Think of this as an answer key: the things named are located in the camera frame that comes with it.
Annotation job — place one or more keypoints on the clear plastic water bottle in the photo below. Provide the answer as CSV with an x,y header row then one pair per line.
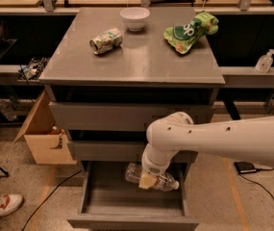
x,y
164,183

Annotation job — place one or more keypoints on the grey bottom drawer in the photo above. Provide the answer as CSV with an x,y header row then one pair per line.
x,y
110,203

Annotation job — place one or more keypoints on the grey middle drawer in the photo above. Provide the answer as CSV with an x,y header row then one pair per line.
x,y
106,151

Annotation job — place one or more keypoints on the white red sneaker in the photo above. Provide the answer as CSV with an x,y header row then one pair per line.
x,y
9,203

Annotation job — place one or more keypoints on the open cardboard box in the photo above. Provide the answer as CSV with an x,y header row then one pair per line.
x,y
45,139

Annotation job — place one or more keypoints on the grey top drawer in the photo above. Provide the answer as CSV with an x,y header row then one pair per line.
x,y
120,117

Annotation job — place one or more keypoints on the grey drawer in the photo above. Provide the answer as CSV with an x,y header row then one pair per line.
x,y
110,203
120,117
106,151

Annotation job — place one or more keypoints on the crushed green soda can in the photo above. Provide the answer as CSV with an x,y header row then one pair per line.
x,y
106,41

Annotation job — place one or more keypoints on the grey drawer cabinet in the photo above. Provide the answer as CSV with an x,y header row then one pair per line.
x,y
143,69

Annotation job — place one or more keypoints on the white bowl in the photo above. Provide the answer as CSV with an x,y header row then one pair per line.
x,y
134,17

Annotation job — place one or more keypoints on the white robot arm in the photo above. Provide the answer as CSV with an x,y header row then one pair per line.
x,y
250,140

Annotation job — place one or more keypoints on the green chip bag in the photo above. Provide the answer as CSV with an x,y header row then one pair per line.
x,y
183,37

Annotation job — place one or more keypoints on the black foot pedal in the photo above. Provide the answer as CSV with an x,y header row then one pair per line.
x,y
244,167

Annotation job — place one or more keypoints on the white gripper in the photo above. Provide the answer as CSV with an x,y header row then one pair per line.
x,y
155,169

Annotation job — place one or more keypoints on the hand sanitizer pump bottle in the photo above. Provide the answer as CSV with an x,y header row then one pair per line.
x,y
265,62

